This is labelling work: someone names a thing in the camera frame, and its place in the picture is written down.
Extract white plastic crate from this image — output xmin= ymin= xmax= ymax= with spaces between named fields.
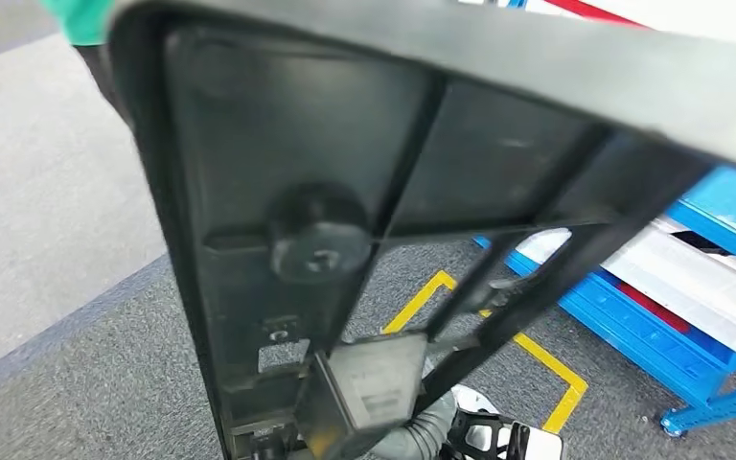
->
xmin=514 ymin=216 xmax=736 ymax=357

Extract black plastic plate bracket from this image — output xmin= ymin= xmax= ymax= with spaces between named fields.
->
xmin=107 ymin=0 xmax=736 ymax=460

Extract blue plastic crate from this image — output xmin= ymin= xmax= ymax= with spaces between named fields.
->
xmin=558 ymin=269 xmax=736 ymax=407

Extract red plastic piece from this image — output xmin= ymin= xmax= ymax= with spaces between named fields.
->
xmin=615 ymin=282 xmax=693 ymax=334

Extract person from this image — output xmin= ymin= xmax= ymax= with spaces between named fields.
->
xmin=40 ymin=0 xmax=134 ymax=128

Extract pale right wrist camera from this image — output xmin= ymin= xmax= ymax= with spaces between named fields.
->
xmin=519 ymin=422 xmax=566 ymax=460

